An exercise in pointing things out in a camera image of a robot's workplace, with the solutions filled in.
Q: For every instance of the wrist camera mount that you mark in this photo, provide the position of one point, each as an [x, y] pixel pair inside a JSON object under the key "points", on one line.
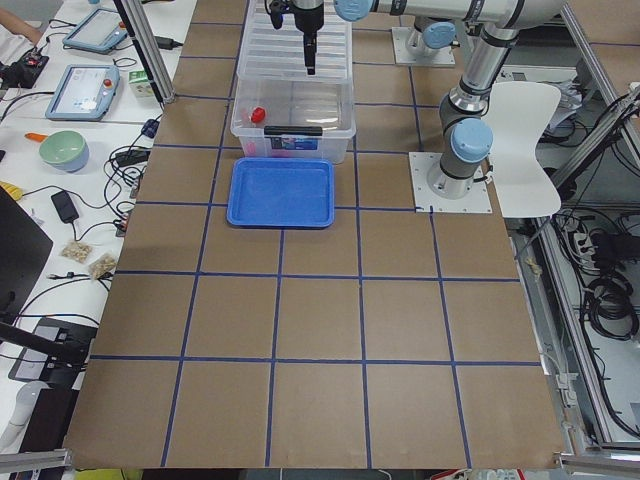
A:
{"points": [[276, 10]]}

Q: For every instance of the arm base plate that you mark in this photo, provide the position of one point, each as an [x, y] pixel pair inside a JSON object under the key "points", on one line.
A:
{"points": [[429, 48], [435, 192]]}

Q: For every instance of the green white carton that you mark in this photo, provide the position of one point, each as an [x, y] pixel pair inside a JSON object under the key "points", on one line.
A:
{"points": [[139, 84]]}

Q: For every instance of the clear plastic box lid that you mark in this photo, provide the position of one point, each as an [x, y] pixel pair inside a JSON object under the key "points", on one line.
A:
{"points": [[270, 54]]}

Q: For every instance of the blue plastic tray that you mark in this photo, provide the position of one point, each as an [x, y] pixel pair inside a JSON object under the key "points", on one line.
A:
{"points": [[282, 193]]}

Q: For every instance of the clear plastic storage box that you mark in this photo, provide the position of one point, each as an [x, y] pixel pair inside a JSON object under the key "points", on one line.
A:
{"points": [[295, 103]]}

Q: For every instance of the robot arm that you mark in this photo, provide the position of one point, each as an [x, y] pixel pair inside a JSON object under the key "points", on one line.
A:
{"points": [[467, 138]]}

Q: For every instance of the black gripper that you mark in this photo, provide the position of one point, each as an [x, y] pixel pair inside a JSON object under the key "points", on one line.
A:
{"points": [[307, 18]]}

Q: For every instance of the green bowl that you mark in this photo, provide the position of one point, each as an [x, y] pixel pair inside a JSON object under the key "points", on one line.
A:
{"points": [[66, 150]]}

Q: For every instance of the black power adapter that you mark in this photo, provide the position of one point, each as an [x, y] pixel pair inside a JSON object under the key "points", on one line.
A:
{"points": [[64, 207]]}

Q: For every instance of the white chair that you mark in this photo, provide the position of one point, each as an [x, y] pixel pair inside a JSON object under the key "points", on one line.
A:
{"points": [[519, 112]]}

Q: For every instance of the aluminium frame post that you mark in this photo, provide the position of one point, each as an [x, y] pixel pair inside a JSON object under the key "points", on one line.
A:
{"points": [[139, 30]]}

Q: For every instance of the toy carrot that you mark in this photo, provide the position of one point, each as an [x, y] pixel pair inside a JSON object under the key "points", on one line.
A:
{"points": [[35, 137]]}

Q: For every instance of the black box latch handle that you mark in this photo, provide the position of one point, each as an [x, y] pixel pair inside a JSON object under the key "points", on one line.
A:
{"points": [[307, 131]]}

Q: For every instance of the teach pendant tablet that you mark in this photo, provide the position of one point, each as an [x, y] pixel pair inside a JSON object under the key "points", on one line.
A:
{"points": [[100, 32], [84, 93]]}

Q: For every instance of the red block in box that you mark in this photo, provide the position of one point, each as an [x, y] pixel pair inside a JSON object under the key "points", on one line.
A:
{"points": [[258, 115]]}

